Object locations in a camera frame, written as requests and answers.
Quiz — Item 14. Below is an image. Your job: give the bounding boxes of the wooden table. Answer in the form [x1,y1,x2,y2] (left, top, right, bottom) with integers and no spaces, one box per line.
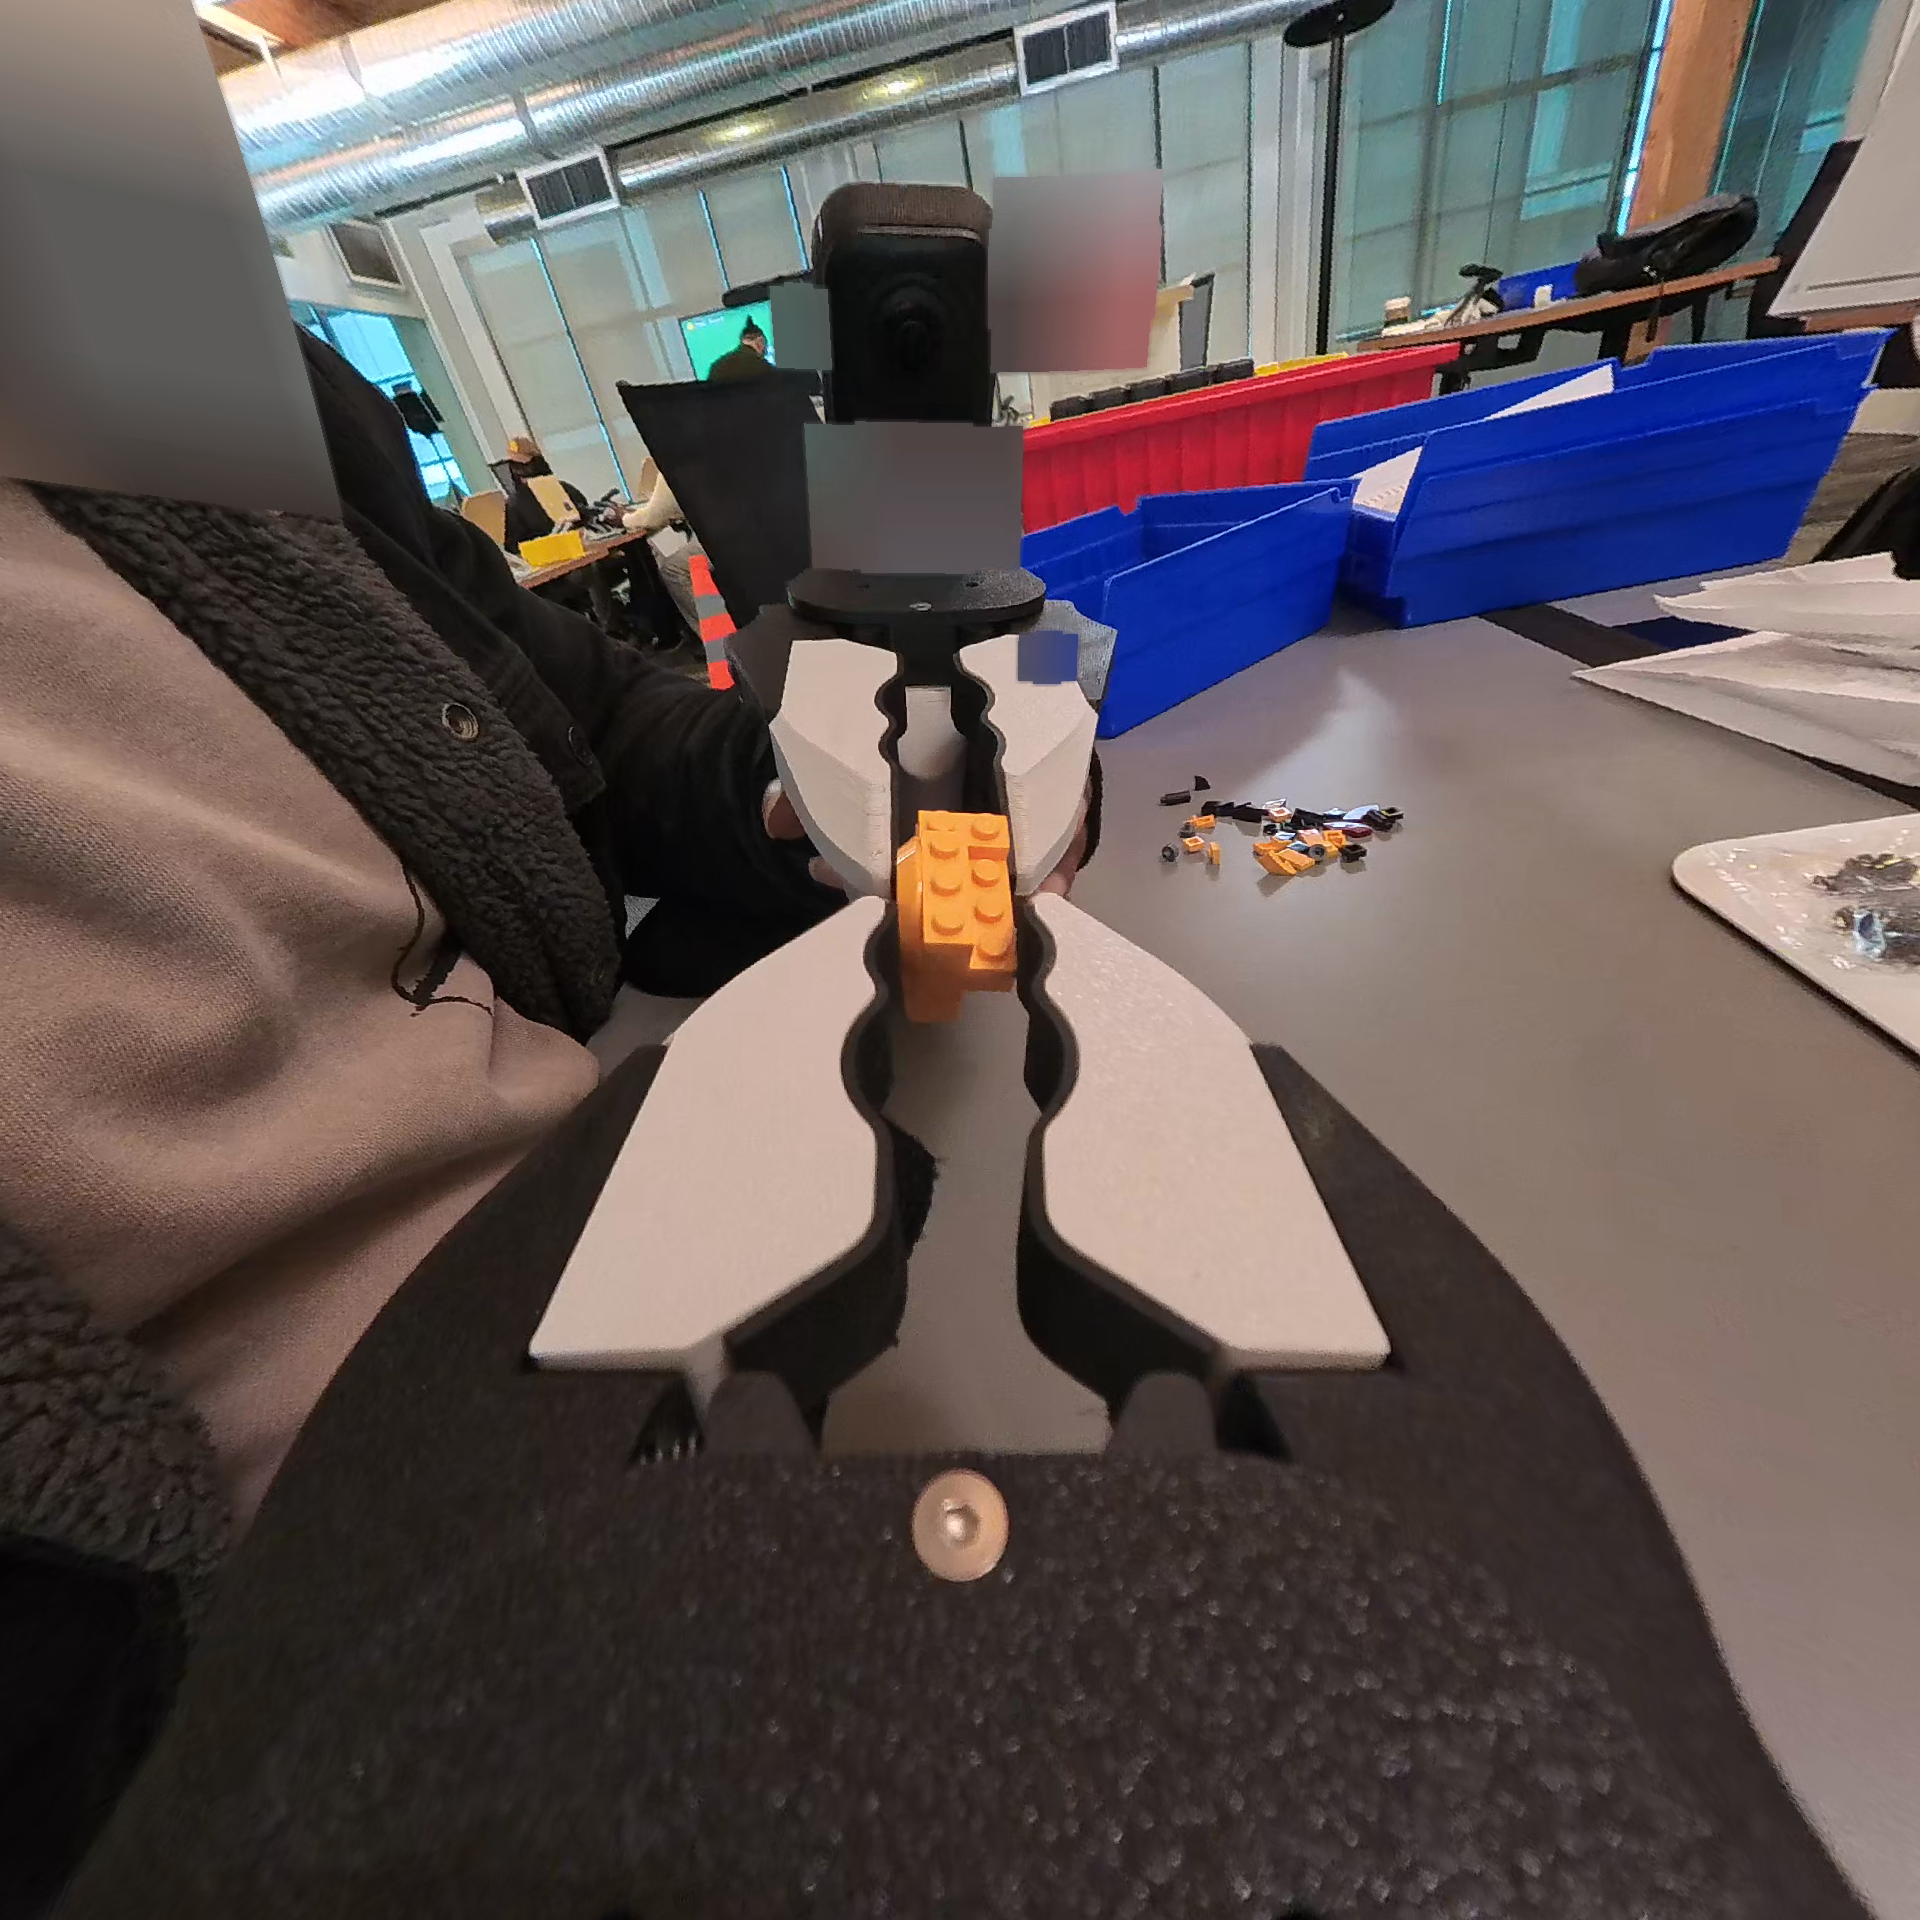
[1357,252,1790,396]

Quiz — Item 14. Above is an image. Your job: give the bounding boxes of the person's beige hoodie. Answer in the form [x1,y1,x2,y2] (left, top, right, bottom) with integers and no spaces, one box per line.
[0,479,607,1496]

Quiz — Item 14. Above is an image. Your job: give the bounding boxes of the black floor lamp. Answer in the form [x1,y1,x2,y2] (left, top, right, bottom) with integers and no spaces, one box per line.
[1284,0,1392,349]

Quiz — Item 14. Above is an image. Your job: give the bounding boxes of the white paper bags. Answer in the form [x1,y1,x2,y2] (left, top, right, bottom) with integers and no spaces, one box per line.
[1573,547,1920,791]

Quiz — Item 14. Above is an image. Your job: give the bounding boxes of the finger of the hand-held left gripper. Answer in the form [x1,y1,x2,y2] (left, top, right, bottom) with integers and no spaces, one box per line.
[975,641,1101,897]
[761,637,907,901]

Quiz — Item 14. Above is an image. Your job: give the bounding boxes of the silver ventilation duct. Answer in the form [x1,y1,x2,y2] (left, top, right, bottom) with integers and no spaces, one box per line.
[224,0,1357,235]

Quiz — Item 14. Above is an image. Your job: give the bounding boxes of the red plastic bin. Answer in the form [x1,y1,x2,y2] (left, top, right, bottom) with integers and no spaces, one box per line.
[1019,346,1462,537]

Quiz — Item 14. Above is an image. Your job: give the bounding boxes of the person's left hand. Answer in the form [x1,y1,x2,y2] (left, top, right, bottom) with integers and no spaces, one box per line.
[757,747,1106,901]

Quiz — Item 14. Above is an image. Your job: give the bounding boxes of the pile of small toy bricks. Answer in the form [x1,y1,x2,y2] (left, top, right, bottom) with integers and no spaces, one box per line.
[1158,771,1409,881]

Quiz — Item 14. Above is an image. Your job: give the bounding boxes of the orange toy brick assembly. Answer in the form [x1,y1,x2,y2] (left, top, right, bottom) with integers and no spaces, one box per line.
[893,810,1034,1021]

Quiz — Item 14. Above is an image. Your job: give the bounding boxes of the white tray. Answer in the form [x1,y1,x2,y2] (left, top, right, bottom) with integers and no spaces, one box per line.
[1671,821,1920,1021]

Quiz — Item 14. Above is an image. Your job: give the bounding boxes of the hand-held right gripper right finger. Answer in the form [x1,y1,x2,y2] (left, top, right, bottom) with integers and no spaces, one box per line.
[1019,897,1397,1390]

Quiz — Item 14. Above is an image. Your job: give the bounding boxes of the grey desk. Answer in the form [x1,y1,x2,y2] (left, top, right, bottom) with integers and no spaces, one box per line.
[588,572,1920,1920]

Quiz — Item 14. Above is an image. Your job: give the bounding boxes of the white paper sheet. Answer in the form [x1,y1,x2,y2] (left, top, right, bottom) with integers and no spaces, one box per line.
[1345,364,1624,519]

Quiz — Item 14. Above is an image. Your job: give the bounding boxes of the blue plastic bin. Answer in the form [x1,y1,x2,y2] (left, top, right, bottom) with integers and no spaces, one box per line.
[1024,479,1359,742]

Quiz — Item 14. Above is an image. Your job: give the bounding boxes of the pile of dark small pieces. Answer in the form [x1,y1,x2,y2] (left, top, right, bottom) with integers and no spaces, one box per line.
[1803,851,1920,966]

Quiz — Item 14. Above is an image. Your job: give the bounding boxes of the person's black fleece jacket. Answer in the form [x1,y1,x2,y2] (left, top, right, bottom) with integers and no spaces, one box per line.
[0,337,778,1623]

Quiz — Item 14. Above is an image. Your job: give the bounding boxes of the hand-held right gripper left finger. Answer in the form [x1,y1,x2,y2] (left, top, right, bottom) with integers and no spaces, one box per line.
[529,897,907,1413]

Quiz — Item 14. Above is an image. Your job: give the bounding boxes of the black bag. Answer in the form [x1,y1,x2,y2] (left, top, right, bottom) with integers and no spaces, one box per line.
[1591,189,1756,284]

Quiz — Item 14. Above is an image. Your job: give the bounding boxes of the flat screen monitor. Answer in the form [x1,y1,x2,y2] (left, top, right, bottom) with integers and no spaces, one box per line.
[682,294,778,374]

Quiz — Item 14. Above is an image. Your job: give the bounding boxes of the black mesh chair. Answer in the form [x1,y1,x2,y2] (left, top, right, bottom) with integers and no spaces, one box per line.
[621,364,829,637]

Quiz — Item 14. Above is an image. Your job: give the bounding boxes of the nested blue plastic bins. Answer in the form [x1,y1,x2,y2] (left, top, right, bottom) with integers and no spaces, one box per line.
[1311,327,1897,625]

